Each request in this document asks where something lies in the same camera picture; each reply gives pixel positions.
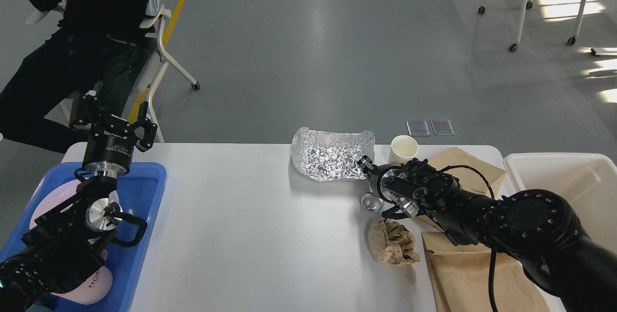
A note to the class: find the blue plastic tray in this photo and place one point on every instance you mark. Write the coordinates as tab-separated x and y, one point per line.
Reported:
140	193

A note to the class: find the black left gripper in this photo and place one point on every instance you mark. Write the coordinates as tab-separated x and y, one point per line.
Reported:
109	150

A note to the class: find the pink plastic plate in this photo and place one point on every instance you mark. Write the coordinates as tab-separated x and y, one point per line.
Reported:
53	201

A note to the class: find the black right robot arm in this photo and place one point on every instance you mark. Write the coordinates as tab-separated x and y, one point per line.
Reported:
536	227

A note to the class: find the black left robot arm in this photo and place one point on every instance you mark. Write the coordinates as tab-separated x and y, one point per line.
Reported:
64	248

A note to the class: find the person leg with shoe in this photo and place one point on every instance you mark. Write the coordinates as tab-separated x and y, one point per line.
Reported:
99	10

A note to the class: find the flat brown paper bag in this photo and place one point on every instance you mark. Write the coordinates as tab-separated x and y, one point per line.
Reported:
459	276

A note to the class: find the foil sheet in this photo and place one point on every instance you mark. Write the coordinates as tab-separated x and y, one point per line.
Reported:
329	156

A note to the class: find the crumpled brown paper ball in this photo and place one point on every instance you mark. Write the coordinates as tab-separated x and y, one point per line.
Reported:
391	242

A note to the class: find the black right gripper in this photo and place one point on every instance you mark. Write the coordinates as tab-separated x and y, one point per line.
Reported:
377	174

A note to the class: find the small grey metal plate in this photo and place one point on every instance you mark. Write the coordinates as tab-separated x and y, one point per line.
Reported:
418	128

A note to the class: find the white paper cup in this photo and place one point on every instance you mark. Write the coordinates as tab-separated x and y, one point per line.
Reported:
402	149

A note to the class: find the white chair leg left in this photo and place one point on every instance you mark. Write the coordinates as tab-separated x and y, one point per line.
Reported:
159	61

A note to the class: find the white plastic bin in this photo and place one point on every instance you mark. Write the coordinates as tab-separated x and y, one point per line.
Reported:
588	181

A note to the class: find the pink mug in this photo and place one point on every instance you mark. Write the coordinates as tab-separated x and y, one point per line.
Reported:
95	288

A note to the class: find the brown paper bag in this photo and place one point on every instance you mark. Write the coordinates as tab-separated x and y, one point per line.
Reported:
459	276
474	175

